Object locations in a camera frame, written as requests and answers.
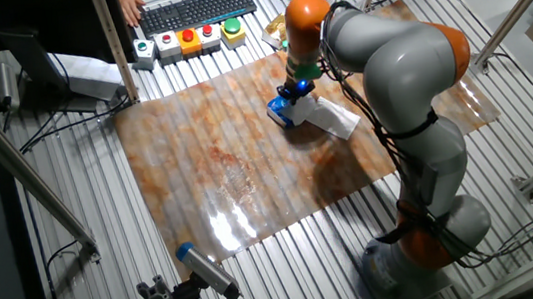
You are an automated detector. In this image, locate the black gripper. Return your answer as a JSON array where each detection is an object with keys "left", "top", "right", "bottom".
[{"left": 276, "top": 77, "right": 319, "bottom": 112}]

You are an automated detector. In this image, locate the golden tissue pack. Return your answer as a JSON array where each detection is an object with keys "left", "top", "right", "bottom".
[{"left": 259, "top": 11, "right": 291, "bottom": 53}]

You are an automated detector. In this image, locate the black strap on arm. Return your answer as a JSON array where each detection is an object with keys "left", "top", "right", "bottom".
[{"left": 371, "top": 196, "right": 459, "bottom": 249}]

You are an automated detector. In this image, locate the silver cylinder camera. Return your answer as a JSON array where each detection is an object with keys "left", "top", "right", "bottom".
[{"left": 0, "top": 59, "right": 23, "bottom": 113}]

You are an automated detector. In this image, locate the white napkin sticking from pack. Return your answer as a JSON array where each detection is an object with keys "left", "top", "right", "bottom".
[{"left": 285, "top": 93, "right": 321, "bottom": 127}]

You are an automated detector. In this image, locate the slanted aluminium frame bar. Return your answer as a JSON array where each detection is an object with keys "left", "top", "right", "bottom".
[{"left": 0, "top": 64, "right": 103, "bottom": 274}]

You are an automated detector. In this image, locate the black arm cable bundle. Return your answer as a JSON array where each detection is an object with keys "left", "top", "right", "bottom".
[{"left": 313, "top": 0, "right": 477, "bottom": 283}]

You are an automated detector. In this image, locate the person's hand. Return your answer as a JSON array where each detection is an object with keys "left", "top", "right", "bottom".
[{"left": 117, "top": 0, "right": 150, "bottom": 30}]

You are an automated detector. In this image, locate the orange marble pattern mat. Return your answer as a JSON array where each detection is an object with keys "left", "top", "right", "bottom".
[{"left": 102, "top": 0, "right": 516, "bottom": 287}]

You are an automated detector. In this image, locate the white box red button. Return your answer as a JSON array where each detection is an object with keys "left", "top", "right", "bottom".
[
  {"left": 151, "top": 29, "right": 184, "bottom": 67},
  {"left": 195, "top": 21, "right": 225, "bottom": 57}
]

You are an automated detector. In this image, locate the black computer keyboard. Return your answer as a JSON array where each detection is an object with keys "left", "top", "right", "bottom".
[{"left": 136, "top": 0, "right": 261, "bottom": 41}]

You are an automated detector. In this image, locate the yellow box green button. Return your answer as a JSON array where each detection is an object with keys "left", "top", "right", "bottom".
[{"left": 218, "top": 15, "right": 250, "bottom": 52}]

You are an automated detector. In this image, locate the orange box red button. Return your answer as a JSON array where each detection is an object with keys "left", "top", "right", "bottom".
[{"left": 175, "top": 25, "right": 206, "bottom": 62}]

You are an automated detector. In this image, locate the dark monitor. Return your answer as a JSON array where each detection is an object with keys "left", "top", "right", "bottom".
[{"left": 0, "top": 22, "right": 71, "bottom": 99}]

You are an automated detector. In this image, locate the flat white napkin sheet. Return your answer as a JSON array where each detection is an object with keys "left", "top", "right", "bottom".
[{"left": 303, "top": 92, "right": 364, "bottom": 146}]

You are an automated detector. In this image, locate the silver camera with blue cap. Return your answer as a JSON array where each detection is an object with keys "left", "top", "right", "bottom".
[{"left": 174, "top": 236, "right": 243, "bottom": 299}]

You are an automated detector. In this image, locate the upright frame post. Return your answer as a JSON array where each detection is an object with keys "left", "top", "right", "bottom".
[{"left": 88, "top": 0, "right": 143, "bottom": 110}]

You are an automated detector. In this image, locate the blue tissue pack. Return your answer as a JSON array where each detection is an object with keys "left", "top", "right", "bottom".
[{"left": 265, "top": 92, "right": 306, "bottom": 131}]

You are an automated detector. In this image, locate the grey box green small button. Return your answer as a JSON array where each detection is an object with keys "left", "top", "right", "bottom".
[{"left": 131, "top": 35, "right": 160, "bottom": 73}]

